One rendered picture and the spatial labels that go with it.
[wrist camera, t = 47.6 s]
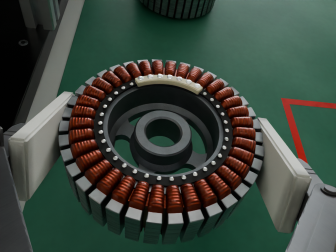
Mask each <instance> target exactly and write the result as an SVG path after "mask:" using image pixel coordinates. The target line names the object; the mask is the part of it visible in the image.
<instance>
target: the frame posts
mask: <svg viewBox="0 0 336 252"><path fill-rule="evenodd" d="M18 1H19V4H20V8H21V12H22V16H23V19H24V23H25V26H26V27H27V28H35V29H36V28H37V25H38V24H39V25H43V29H44V30H51V31H53V30H55V28H56V25H57V22H56V20H59V17H60V10H59V3H58V0H18Z"/></svg>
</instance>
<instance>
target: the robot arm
mask: <svg viewBox="0 0 336 252"><path fill-rule="evenodd" d="M71 96H75V94H73V92H67V91H64V92H63V93H62V94H61V95H59V96H58V97H57V98H56V99H55V100H54V101H52V102H51V103H50V104H49V105H48V106H47V107H45V108H44V109H43V110H42V111H41V112H40V113H38V114H37V115H36V116H35V117H34V118H33V119H31V120H30V121H29V122H28V123H19V124H16V125H14V126H12V127H11V128H9V129H8V130H7V131H5V132H4V133H3V128H2V127H1V126H0V252H33V248H32V245H31V241H30V238H29V234H28V230H27V227H26V223H25V219H24V216H23V212H22V208H21V205H20V201H26V202H27V201H28V200H29V199H30V198H31V197H32V195H33V194H34V192H35V191H36V190H37V188H38V187H39V185H40V184H41V183H42V181H43V180H44V178H45V177H46V175H47V174H48V173H49V171H50V170H51V168H52V167H53V165H54V164H55V163H56V161H57V160H58V158H59V157H60V155H61V152H60V151H61V150H60V147H59V135H60V134H59V125H60V121H63V118H62V116H63V113H64V110H65V108H68V105H67V103H68V101H69V99H70V98H71ZM256 120H258V121H259V123H260V126H261V130H260V133H262V137H263V144H262V145H261V146H263V147H264V156H263V158H262V161H263V162H262V166H261V169H260V172H259V173H258V177H257V179H256V181H255V182H256V185H257V187H258V189H259V192H260V194H261V196H262V198H263V201H264V203H265V205H266V208H267V210H268V212H269V215H270V217H271V219H272V222H273V224H274V226H275V229H276V230H277V231H278V232H281V233H288V234H289V233H291V232H293V230H294V227H295V224H296V222H297V221H298V223H297V225H296V228H295V230H294V232H293V235H292V237H291V239H290V241H289V244H288V246H287V248H286V251H285V252H336V187H334V186H331V185H328V184H324V183H323V182H322V180H321V179H320V178H319V177H318V175H317V174H316V173H315V172H314V171H313V169H312V168H311V167H310V166H309V164H308V163H306V162H305V161H303V160H302V159H300V158H296V157H295V155H294V154H293V153H292V152H291V150H290V149H289V148H288V146H287V145H286V144H285V142H284V141H283V140H282V139H281V137H280V136H279V135H278V133H277V132H276V131H275V129H274V128H273V127H272V125H271V124H270V123H269V122H268V120H267V119H266V118H260V117H258V118H257V119H256Z"/></svg>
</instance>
